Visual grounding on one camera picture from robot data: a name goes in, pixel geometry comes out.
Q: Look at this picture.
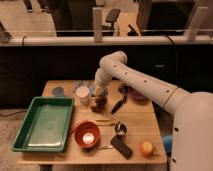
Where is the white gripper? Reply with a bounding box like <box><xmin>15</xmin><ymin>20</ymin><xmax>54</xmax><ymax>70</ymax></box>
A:
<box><xmin>89</xmin><ymin>81</ymin><xmax>108</xmax><ymax>97</ymax></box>

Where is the blue sponge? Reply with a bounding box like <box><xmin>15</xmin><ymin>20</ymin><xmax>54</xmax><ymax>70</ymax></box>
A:
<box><xmin>72</xmin><ymin>80</ymin><xmax>90</xmax><ymax>92</ymax></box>

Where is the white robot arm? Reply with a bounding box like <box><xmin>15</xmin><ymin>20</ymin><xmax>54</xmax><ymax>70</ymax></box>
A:
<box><xmin>95</xmin><ymin>51</ymin><xmax>213</xmax><ymax>171</ymax></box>

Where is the green plastic tray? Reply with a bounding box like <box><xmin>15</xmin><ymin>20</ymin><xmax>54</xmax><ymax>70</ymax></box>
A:
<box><xmin>12</xmin><ymin>97</ymin><xmax>74</xmax><ymax>152</ymax></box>

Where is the brown grape bunch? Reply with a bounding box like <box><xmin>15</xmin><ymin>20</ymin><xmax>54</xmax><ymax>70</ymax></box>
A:
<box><xmin>91</xmin><ymin>96</ymin><xmax>107</xmax><ymax>113</ymax></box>

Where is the white cup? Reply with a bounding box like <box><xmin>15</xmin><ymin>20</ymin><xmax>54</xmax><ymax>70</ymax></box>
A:
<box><xmin>76</xmin><ymin>86</ymin><xmax>89</xmax><ymax>103</ymax></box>

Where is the yellow pencil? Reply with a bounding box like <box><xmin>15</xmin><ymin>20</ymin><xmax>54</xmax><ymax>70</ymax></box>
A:
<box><xmin>95</xmin><ymin>120</ymin><xmax>117</xmax><ymax>126</ymax></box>

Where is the purple bowl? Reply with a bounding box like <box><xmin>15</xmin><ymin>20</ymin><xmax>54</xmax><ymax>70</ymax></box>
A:
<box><xmin>129</xmin><ymin>87</ymin><xmax>146</xmax><ymax>101</ymax></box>

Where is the red bowl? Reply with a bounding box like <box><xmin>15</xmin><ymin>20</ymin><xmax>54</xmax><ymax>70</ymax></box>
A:
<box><xmin>71</xmin><ymin>120</ymin><xmax>100</xmax><ymax>149</ymax></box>

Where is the blue round lid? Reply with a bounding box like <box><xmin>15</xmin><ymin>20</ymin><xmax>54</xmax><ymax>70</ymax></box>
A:
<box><xmin>52</xmin><ymin>87</ymin><xmax>64</xmax><ymax>97</ymax></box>

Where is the metal measuring cup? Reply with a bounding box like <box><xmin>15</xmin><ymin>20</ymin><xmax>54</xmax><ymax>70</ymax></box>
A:
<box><xmin>115</xmin><ymin>122</ymin><xmax>127</xmax><ymax>136</ymax></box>

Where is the white ball in bowl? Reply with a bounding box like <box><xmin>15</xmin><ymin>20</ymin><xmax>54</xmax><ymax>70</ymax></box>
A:
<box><xmin>83</xmin><ymin>133</ymin><xmax>94</xmax><ymax>144</ymax></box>

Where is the black remote control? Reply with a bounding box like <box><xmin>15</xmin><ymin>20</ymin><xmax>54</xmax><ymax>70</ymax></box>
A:
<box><xmin>111</xmin><ymin>136</ymin><xmax>133</xmax><ymax>159</ymax></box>

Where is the orange fruit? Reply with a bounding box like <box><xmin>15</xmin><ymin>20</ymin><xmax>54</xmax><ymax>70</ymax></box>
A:
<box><xmin>140</xmin><ymin>141</ymin><xmax>154</xmax><ymax>157</ymax></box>

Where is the black office chair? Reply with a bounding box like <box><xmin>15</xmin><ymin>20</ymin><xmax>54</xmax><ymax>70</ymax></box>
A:
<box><xmin>102</xmin><ymin>8</ymin><xmax>121</xmax><ymax>30</ymax></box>

